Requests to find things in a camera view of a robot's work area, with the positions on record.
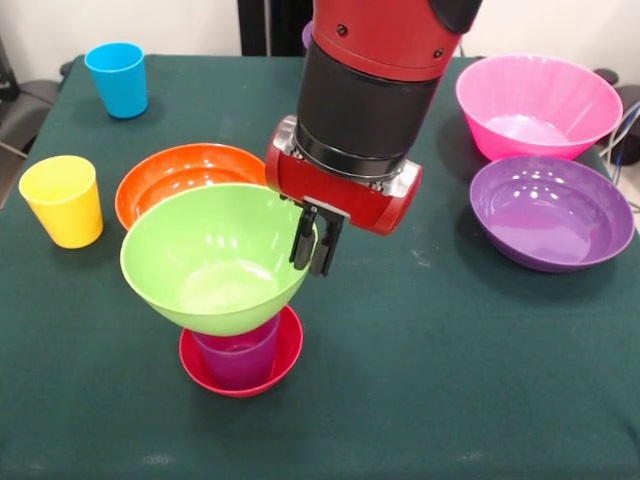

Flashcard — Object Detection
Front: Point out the orange wide shallow bowl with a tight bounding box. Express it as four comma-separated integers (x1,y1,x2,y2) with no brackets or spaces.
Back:
114,143,268,231

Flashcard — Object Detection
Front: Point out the dark green table cloth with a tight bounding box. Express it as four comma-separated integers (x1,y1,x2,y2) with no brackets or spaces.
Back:
0,53,640,480

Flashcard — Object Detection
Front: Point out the purple wide shallow bowl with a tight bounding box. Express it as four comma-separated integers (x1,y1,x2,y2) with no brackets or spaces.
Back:
468,155,636,274

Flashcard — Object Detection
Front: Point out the blue plastic cup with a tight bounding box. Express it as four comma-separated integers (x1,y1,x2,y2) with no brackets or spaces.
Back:
83,41,150,120

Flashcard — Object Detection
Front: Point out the grey blue cable bundle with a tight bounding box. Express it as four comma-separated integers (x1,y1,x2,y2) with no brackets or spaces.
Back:
598,99,640,214

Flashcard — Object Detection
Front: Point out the purple plastic cup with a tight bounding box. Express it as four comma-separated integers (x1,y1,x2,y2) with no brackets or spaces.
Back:
192,314,280,391

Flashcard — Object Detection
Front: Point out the yellow plastic cup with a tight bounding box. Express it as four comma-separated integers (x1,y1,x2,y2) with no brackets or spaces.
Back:
18,154,105,250

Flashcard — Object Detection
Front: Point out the green bowl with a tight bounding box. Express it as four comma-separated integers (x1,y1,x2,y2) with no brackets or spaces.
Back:
119,183,320,337

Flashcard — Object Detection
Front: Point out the black bulky object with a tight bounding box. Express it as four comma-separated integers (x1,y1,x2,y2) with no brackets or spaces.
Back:
613,84,640,169

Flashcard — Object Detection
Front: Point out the pink large bowl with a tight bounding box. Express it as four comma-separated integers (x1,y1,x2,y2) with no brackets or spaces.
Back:
454,53,625,163

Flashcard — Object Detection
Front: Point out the black office chair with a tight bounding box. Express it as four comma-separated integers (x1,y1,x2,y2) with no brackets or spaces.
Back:
0,34,64,206

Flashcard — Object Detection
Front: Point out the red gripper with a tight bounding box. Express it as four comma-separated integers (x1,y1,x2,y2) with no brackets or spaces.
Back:
264,114,424,278

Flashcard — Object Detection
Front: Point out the red small bowl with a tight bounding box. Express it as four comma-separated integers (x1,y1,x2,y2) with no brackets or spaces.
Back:
178,304,305,399

